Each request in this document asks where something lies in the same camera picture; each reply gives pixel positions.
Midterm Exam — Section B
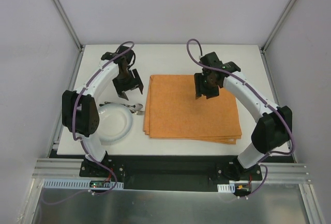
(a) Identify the aluminium frame post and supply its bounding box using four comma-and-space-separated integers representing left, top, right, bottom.
260, 0, 298, 54
51, 0, 83, 51

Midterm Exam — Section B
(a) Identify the left aluminium frame post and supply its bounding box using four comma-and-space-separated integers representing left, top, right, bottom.
51, 0, 83, 51

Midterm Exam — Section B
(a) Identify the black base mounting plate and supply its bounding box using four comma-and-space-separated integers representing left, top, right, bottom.
79, 155, 262, 192

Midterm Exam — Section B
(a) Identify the orange cloth napkin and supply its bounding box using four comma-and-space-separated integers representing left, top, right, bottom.
143, 74, 242, 144

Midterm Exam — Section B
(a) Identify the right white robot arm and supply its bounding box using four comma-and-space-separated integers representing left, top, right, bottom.
194, 52, 292, 180

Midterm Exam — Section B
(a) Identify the right aluminium frame post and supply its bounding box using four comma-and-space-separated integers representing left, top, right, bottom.
260, 0, 298, 54

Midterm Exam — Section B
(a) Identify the white blue-rimmed plate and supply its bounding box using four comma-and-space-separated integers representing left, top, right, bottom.
97, 103, 133, 145

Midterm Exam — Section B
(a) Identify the silver spoon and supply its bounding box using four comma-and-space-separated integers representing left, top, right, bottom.
121, 103, 143, 111

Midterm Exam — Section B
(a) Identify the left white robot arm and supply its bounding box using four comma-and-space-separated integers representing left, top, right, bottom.
62, 45, 144, 177

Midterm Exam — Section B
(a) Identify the silver fork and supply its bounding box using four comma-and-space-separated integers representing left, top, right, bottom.
128, 107, 145, 115

